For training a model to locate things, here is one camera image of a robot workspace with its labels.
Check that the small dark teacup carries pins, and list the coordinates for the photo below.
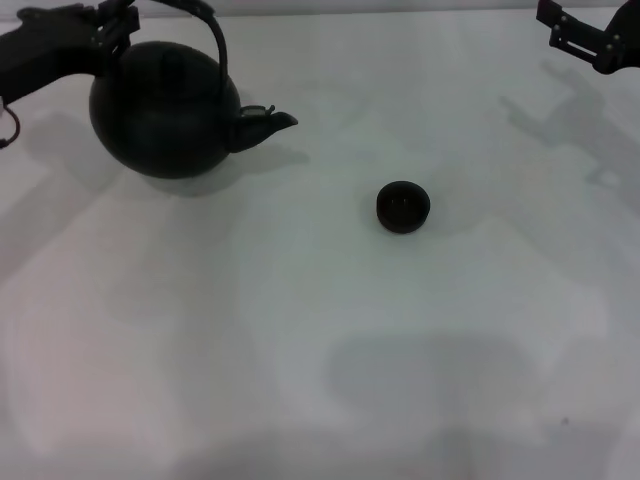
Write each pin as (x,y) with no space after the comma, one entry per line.
(403,206)

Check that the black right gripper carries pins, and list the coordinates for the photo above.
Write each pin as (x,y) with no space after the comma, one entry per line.
(620,40)

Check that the black round teapot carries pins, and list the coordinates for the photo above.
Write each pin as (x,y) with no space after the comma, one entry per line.
(165,115)

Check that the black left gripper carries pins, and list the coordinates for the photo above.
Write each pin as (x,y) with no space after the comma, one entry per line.
(45,55)

